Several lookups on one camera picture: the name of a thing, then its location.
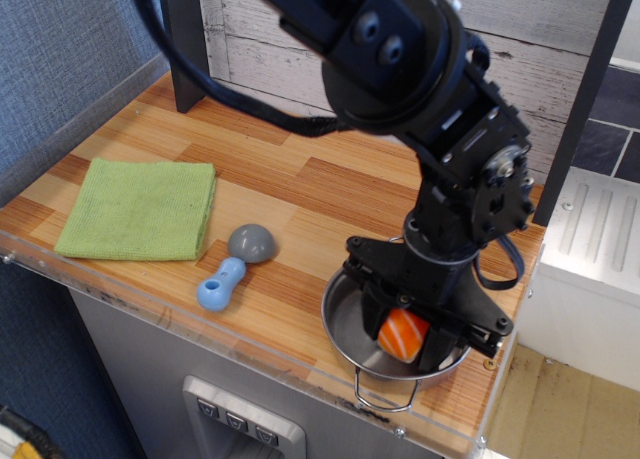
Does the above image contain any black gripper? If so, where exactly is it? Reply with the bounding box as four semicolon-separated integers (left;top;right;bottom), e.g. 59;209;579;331
343;236;515;373

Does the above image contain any orange white salmon sushi toy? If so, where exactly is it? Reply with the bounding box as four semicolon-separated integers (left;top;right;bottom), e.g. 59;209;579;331
377;308;430;363

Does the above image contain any stainless steel pot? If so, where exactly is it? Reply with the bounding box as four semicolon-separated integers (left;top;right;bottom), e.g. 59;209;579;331
321;269;470;413

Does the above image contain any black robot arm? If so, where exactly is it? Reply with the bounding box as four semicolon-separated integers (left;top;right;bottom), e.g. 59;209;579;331
264;0;534;372

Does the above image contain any white ribbed appliance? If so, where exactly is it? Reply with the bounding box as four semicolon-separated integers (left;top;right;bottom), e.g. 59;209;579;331
516;168;639;389

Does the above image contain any blue grey toy scoop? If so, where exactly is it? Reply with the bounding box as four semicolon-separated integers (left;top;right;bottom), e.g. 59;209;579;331
196;224;277;312

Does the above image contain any silver control panel with buttons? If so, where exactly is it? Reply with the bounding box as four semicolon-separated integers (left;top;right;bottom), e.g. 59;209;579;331
182;375;307;458

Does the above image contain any green folded cloth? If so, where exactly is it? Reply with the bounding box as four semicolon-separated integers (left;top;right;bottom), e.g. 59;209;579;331
54;158;216;261

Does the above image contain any clear acrylic table edge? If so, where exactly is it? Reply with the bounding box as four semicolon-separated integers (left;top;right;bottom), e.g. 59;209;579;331
1;233;488;458

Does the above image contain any yellow black object at corner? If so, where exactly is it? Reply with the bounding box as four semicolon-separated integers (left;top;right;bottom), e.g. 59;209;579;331
1;405;66;459

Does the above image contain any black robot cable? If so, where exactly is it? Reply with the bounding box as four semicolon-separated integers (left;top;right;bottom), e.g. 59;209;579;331
124;0;351;139

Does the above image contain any dark right frame post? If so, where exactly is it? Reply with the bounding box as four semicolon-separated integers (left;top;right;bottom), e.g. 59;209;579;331
533;0;633;227

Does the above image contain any dark frame post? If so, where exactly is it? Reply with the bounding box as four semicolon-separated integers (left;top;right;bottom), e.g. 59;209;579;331
533;0;633;227
160;0;209;113

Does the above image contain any dark left frame post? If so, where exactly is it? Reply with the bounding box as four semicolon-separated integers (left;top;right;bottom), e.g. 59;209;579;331
160;0;209;113

